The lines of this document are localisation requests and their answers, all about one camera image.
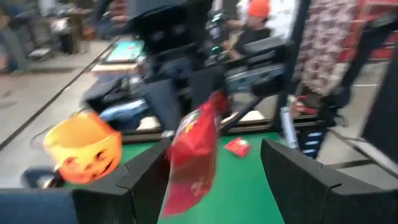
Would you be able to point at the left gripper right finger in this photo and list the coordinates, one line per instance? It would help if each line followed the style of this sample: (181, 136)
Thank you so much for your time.
(326, 202)

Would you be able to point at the floral patterned fabric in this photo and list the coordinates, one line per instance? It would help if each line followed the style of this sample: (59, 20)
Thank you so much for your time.
(326, 46)

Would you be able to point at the black table clamp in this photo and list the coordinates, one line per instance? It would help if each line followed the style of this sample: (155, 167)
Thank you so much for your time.
(37, 177)

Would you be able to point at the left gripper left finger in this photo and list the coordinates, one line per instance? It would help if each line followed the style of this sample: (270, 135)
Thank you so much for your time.
(109, 202)

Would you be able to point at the silver aluminium profile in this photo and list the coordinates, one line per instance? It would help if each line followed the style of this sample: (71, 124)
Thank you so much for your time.
(287, 124)

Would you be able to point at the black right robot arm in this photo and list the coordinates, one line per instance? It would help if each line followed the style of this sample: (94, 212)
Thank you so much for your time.
(168, 34)

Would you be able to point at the red Skittles candy packet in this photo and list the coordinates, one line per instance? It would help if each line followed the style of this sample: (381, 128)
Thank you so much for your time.
(192, 161)
(237, 147)

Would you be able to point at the person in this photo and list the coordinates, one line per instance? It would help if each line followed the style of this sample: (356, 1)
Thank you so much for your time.
(252, 34)

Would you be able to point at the orange jack-o-lantern bucket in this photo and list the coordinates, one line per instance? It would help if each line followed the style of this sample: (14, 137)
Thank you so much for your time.
(84, 146)

